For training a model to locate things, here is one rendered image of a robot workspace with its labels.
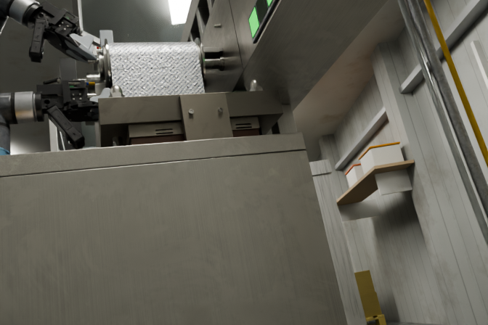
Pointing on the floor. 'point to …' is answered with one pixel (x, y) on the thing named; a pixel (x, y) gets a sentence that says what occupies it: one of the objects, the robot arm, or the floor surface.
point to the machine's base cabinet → (168, 245)
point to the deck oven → (338, 243)
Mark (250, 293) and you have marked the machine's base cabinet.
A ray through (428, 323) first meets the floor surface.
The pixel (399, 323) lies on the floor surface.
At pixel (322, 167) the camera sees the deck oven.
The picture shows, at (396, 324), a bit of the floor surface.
